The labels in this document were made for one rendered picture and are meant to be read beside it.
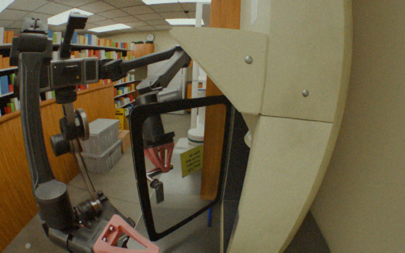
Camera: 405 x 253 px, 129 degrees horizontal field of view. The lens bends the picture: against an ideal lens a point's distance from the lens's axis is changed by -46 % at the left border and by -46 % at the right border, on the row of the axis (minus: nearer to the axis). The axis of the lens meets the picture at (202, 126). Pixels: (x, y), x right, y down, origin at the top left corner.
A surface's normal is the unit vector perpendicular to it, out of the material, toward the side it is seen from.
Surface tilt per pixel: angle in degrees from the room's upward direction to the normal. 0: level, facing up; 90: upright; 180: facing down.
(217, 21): 90
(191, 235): 0
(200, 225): 0
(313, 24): 90
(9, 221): 90
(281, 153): 90
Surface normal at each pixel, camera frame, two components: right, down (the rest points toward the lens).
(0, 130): 1.00, 0.07
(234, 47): -0.08, 0.32
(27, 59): 0.82, -0.21
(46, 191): 0.06, -0.98
